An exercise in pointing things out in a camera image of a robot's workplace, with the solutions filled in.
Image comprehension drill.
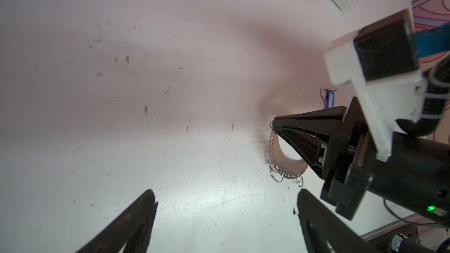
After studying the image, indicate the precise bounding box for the silver metal keyring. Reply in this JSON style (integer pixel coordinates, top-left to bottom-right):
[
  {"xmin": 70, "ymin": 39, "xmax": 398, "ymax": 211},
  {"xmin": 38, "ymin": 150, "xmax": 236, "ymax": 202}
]
[{"xmin": 267, "ymin": 122, "xmax": 308, "ymax": 188}]

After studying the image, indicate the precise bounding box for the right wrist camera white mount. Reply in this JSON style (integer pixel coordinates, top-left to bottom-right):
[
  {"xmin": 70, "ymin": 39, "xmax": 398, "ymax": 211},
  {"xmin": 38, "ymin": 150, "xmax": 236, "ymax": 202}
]
[{"xmin": 323, "ymin": 9, "xmax": 427, "ymax": 162}]

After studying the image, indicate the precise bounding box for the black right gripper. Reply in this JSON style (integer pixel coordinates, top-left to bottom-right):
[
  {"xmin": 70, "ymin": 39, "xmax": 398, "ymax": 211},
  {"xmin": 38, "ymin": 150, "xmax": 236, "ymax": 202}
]
[{"xmin": 272, "ymin": 98, "xmax": 450, "ymax": 227}]

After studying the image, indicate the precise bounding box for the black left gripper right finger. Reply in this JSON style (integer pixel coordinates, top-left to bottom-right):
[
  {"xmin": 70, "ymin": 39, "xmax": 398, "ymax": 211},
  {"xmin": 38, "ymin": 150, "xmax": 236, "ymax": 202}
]
[{"xmin": 297, "ymin": 189, "xmax": 378, "ymax": 253}]

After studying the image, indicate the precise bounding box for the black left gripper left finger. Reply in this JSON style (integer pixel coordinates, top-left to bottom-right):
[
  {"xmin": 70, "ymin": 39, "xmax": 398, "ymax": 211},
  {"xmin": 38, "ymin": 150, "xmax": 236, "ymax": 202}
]
[{"xmin": 78, "ymin": 189, "xmax": 158, "ymax": 253}]

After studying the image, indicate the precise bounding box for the blue key tag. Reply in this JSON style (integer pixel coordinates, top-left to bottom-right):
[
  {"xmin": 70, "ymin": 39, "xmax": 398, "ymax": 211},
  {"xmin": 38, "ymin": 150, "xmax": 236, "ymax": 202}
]
[{"xmin": 320, "ymin": 87, "xmax": 337, "ymax": 109}]

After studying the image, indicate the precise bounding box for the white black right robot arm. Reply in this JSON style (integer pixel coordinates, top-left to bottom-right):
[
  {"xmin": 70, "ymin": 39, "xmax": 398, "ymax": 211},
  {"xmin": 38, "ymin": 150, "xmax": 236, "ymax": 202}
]
[{"xmin": 271, "ymin": 21, "xmax": 450, "ymax": 226}]

